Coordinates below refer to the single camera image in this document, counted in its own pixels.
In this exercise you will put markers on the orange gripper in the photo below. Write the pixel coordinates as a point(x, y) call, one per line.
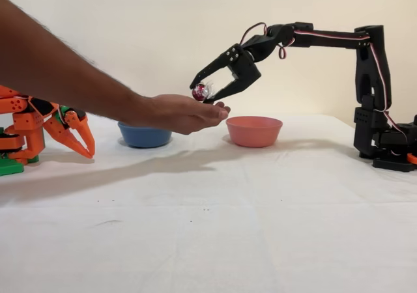
point(66, 125)

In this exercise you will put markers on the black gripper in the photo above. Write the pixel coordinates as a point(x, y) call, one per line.
point(244, 66)

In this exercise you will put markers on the red candy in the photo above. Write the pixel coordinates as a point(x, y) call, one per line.
point(198, 92)

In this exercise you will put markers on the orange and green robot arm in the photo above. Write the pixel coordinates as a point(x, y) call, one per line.
point(29, 123)

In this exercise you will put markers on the person's bare forearm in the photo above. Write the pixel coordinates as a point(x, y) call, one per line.
point(49, 62)

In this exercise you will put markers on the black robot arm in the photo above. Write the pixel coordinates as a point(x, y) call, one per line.
point(371, 78)

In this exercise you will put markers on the person's bare hand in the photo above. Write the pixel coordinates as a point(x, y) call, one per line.
point(182, 114)

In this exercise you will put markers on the pink bowl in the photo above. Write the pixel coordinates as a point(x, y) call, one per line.
point(254, 131)

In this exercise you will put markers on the blue bowl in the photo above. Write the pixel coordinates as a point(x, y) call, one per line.
point(143, 140)

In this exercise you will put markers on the white table cloth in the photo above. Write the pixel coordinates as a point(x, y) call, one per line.
point(163, 241)

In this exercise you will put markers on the orange base bracket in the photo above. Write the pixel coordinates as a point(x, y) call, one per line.
point(413, 158)

